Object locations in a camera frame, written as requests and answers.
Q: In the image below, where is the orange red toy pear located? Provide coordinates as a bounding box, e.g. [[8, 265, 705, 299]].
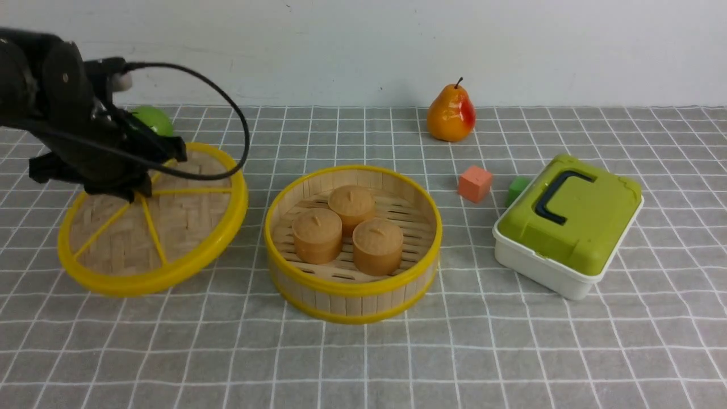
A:
[[427, 77, 476, 143]]

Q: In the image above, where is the green cube block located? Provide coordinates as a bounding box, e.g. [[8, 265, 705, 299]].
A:
[[505, 176, 530, 207]]

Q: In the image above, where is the brown bun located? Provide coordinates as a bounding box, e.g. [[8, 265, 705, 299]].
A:
[[328, 185, 375, 236], [352, 218, 403, 277], [291, 208, 342, 265]]

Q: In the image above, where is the brown bun left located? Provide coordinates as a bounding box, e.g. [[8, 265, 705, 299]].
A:
[[291, 208, 342, 265]]

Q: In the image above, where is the black cable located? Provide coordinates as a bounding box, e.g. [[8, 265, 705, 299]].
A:
[[23, 61, 251, 182]]

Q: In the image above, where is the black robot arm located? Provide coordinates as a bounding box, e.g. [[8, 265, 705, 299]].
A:
[[1, 27, 187, 200]]

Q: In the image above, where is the brown bun back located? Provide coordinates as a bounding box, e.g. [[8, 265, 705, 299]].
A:
[[328, 185, 375, 236]]

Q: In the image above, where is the green lidded white box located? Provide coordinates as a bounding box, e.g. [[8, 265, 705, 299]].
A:
[[492, 155, 644, 301]]

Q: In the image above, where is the yellow bamboo steamer lid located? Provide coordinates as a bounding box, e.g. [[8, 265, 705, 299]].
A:
[[57, 171, 249, 297]]

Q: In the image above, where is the orange cube block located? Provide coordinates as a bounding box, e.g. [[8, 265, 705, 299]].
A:
[[457, 165, 494, 203]]

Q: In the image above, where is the grey checked tablecloth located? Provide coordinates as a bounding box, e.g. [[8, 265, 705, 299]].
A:
[[1, 107, 726, 408]]

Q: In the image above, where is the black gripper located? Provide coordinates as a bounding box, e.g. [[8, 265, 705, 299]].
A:
[[28, 57, 187, 194]]

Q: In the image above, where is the yellow bamboo steamer basket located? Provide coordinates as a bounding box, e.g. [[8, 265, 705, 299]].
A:
[[263, 165, 443, 324]]

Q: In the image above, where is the brown bun right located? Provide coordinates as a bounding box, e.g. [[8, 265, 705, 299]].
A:
[[352, 218, 403, 277]]

